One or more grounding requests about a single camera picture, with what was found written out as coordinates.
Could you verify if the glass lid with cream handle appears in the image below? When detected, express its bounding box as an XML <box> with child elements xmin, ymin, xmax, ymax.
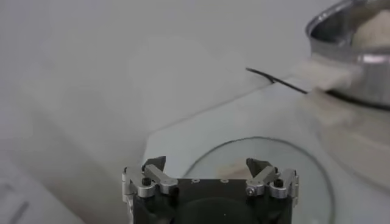
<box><xmin>182</xmin><ymin>136</ymin><xmax>336</xmax><ymax>224</ymax></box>

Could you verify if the white cabinet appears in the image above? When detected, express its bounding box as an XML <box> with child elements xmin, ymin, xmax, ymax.
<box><xmin>0</xmin><ymin>142</ymin><xmax>101</xmax><ymax>224</ymax></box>

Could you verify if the perforated steel steamer basket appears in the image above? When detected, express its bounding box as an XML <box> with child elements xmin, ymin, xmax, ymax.
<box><xmin>305</xmin><ymin>0</ymin><xmax>390</xmax><ymax>107</ymax></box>

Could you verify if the black pot power cord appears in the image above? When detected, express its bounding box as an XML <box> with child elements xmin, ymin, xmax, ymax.
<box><xmin>245</xmin><ymin>67</ymin><xmax>309</xmax><ymax>94</ymax></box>

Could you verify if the white steamed baozi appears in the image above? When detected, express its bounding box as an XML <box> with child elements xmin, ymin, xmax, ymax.
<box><xmin>350</xmin><ymin>9</ymin><xmax>390</xmax><ymax>49</ymax></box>

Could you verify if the cream electric cooking pot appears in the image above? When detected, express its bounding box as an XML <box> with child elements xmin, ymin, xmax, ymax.
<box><xmin>291</xmin><ymin>56</ymin><xmax>390</xmax><ymax>195</ymax></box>

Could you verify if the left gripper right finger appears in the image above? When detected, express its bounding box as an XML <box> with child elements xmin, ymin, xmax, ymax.
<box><xmin>245</xmin><ymin>157</ymin><xmax>300</xmax><ymax>208</ymax></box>

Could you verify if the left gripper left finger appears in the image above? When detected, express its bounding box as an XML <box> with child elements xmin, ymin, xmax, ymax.
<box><xmin>121</xmin><ymin>155</ymin><xmax>179</xmax><ymax>203</ymax></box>

